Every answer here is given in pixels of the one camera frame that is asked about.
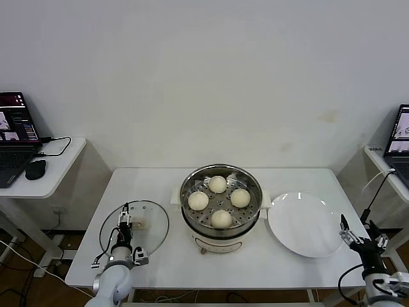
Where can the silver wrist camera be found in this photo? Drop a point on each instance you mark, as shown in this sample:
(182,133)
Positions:
(140,256)
(396,283)

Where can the grey laptop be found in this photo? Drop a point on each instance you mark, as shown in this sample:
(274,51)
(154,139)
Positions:
(399,160)

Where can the stainless steel steamer basket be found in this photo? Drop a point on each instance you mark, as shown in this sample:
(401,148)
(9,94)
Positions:
(220,202)

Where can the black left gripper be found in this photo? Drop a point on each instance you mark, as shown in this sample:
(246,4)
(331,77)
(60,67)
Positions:
(125,235)

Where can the cream electric cooking pot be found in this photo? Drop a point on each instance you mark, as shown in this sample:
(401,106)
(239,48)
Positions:
(217,244)

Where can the black computer mouse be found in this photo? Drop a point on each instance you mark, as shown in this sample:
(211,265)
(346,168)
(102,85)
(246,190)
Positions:
(35,169)

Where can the white round plate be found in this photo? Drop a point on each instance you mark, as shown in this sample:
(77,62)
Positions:
(303,224)

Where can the black laptop purple screen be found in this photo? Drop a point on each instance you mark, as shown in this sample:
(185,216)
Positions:
(12,160)

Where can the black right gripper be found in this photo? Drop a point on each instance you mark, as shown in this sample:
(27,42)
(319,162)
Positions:
(370,256)

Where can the round glass pot lid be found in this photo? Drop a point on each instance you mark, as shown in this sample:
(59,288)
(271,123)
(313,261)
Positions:
(153,236)

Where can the white steamed baozi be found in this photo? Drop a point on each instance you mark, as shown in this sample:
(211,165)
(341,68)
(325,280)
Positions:
(198,201)
(240,198)
(216,184)
(221,219)

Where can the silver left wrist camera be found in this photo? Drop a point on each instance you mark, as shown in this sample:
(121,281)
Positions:
(140,256)

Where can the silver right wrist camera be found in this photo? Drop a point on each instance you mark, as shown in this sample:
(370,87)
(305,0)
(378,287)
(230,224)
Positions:
(396,283)

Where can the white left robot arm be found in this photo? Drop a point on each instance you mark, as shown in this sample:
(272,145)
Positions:
(113,281)

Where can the white side table with mouse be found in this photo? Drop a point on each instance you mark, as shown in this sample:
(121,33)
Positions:
(57,179)

